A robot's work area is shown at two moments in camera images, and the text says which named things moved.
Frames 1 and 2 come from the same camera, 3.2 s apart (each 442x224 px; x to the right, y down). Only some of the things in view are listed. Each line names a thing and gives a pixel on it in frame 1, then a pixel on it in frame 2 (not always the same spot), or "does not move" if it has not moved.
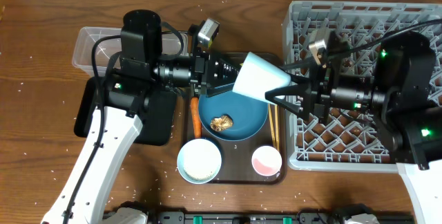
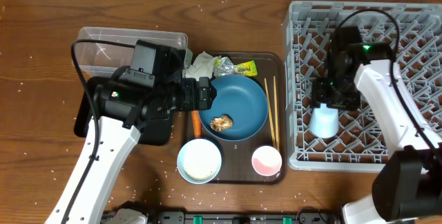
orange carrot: x=196 y=117 does not move
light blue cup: x=257 y=75 to x=324 y=122
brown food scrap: x=219 y=124 does not move
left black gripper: x=199 y=73 to x=206 y=93
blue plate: x=248 y=115 does not move
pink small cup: x=266 y=160 does not move
